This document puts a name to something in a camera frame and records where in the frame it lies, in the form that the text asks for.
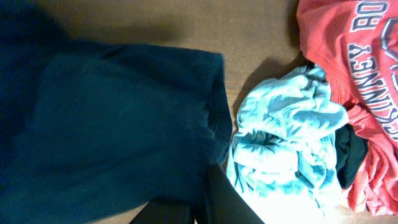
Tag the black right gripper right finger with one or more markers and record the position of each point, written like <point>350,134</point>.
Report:
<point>221,203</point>

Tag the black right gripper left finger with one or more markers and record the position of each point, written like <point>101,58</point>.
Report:
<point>164,212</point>

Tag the navy blue shorts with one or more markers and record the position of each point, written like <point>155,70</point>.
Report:
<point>90,130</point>

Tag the light blue crumpled shirt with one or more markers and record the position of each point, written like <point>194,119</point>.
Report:
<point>282,158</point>

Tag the black garment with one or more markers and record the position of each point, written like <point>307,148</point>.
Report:
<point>351,151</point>

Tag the red printed t-shirt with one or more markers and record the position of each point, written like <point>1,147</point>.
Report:
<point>355,43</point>

